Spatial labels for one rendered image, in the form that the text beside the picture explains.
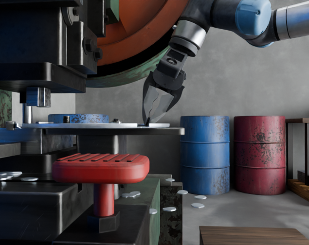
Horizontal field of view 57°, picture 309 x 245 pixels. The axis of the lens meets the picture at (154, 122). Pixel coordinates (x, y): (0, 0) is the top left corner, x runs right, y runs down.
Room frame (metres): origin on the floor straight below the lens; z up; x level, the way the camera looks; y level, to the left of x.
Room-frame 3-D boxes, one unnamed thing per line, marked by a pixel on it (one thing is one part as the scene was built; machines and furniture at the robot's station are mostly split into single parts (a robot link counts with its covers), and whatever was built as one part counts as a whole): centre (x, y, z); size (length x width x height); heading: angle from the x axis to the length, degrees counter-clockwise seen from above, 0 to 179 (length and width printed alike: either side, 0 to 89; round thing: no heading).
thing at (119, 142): (0.56, 0.07, 0.72); 0.25 x 0.14 x 0.14; 85
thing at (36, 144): (0.57, 0.24, 0.76); 0.15 x 0.09 x 0.05; 175
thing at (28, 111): (0.66, 0.30, 0.81); 0.02 x 0.02 x 0.14
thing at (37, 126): (0.56, 0.11, 0.78); 0.29 x 0.29 x 0.01
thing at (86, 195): (0.57, 0.24, 0.68); 0.45 x 0.30 x 0.06; 175
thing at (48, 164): (0.57, 0.25, 0.72); 0.20 x 0.16 x 0.03; 175
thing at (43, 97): (0.57, 0.23, 0.84); 0.05 x 0.03 x 0.04; 175
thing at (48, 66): (0.57, 0.25, 0.86); 0.20 x 0.16 x 0.05; 175
